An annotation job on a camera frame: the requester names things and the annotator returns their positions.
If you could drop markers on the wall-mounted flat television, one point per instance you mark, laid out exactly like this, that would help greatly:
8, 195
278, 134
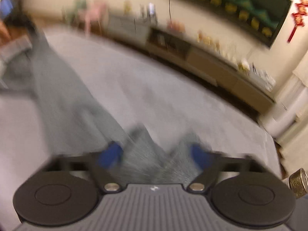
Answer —
261, 18

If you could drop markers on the long grey TV cabinet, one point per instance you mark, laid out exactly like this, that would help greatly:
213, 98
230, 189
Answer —
194, 57

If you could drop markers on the gold patterned round tin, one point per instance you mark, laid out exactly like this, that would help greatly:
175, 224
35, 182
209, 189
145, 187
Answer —
298, 183

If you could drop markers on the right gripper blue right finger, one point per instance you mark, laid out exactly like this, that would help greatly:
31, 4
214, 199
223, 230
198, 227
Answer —
202, 158

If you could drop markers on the red hanging knot decoration right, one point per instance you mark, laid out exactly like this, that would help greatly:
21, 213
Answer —
298, 17

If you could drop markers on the grey knitted garment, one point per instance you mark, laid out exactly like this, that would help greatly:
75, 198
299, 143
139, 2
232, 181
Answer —
75, 122

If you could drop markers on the light grey bed sheet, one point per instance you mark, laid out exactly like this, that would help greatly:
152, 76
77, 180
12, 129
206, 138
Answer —
135, 90

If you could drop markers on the gold ornaments on cabinet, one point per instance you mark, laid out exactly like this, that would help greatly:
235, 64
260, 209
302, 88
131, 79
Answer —
208, 41

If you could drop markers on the pink plastic child chair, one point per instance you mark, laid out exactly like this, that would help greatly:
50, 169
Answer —
95, 13

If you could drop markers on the white standing air conditioner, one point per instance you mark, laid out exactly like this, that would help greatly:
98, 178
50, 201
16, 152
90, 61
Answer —
291, 99

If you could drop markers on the white box on cabinet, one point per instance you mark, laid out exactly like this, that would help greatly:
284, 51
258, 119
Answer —
262, 78

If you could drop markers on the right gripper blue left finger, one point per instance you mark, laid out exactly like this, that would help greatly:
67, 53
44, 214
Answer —
111, 156

